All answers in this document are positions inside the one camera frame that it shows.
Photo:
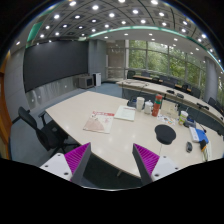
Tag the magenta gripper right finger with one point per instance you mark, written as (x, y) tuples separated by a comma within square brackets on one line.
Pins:
[(146, 161)]

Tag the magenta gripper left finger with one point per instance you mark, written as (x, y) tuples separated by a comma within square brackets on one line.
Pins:
[(77, 160)]

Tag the black round mouse pad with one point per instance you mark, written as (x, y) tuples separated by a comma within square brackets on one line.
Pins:
[(165, 134)]

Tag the black computer mouse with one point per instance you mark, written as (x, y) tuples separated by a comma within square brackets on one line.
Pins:
[(189, 147)]

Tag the black office chair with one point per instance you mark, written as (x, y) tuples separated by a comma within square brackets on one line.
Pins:
[(51, 135)]

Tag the white open notebook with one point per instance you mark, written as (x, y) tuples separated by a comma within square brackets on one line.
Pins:
[(125, 113)]

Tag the red cylindrical can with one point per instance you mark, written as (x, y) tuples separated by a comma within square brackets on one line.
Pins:
[(157, 104)]

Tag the white kettle jug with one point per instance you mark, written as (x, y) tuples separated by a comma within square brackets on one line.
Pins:
[(148, 107)]

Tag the blue and white book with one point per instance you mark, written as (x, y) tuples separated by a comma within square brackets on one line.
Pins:
[(198, 135)]

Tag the green and white cup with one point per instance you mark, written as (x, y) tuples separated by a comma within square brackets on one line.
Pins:
[(182, 118)]

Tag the long back conference table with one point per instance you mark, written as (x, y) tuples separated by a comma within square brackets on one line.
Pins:
[(172, 94)]

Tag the grey equipment cabinet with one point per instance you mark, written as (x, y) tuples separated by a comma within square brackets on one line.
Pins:
[(86, 82)]

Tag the white air purifier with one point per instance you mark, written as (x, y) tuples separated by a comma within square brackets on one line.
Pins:
[(97, 79)]

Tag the large black wall screen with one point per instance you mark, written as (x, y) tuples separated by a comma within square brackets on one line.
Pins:
[(48, 62)]

